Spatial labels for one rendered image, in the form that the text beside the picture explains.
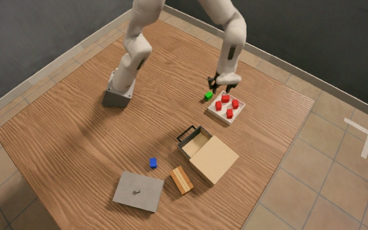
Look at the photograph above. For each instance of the red block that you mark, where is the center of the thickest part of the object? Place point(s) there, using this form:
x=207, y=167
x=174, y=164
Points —
x=225, y=99
x=235, y=104
x=229, y=113
x=218, y=106

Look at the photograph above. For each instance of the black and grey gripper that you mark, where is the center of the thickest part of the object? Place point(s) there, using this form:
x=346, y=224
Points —
x=215, y=86

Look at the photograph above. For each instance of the grey lid with small knob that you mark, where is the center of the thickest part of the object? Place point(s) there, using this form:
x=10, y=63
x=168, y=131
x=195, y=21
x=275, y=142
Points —
x=139, y=191

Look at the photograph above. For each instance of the blue block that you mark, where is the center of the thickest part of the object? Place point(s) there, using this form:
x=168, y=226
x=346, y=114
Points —
x=153, y=163

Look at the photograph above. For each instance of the light wooden cabinet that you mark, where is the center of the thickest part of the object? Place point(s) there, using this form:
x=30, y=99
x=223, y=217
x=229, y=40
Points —
x=207, y=155

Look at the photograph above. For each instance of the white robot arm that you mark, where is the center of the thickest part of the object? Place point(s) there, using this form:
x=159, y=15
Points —
x=146, y=12

